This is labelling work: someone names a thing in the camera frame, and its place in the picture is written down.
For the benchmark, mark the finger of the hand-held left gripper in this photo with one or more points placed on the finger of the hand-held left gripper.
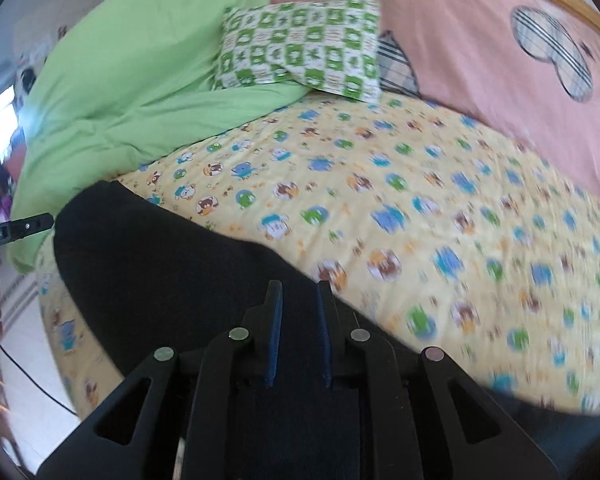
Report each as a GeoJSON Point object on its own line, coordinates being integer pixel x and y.
{"type": "Point", "coordinates": [32, 226]}

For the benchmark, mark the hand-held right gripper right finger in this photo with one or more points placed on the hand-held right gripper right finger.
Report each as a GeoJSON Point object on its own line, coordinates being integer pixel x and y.
{"type": "Point", "coordinates": [325, 340]}

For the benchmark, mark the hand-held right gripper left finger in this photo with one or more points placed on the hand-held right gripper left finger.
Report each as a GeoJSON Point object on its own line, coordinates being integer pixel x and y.
{"type": "Point", "coordinates": [274, 340]}

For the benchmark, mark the black pants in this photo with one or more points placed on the black pants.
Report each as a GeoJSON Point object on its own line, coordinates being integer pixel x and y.
{"type": "Point", "coordinates": [155, 265]}

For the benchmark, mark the yellow cartoon printed bedsheet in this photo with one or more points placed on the yellow cartoon printed bedsheet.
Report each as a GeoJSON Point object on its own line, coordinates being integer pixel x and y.
{"type": "Point", "coordinates": [430, 195]}

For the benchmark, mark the light green quilt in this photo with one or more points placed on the light green quilt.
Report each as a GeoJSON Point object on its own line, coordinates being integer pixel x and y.
{"type": "Point", "coordinates": [130, 70]}

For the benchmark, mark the green white checkered pillow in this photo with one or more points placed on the green white checkered pillow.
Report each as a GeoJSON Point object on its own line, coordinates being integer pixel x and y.
{"type": "Point", "coordinates": [300, 45]}

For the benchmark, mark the pink plaid-patch blanket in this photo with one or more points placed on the pink plaid-patch blanket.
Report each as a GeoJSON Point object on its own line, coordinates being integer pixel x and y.
{"type": "Point", "coordinates": [470, 50]}

